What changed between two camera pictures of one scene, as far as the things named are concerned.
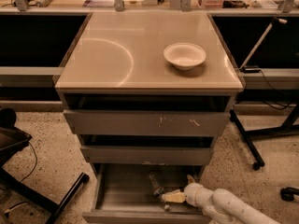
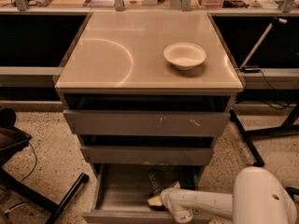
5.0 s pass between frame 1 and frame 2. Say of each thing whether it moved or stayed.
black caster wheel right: stayed
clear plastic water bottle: stayed
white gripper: moved
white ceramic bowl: stayed
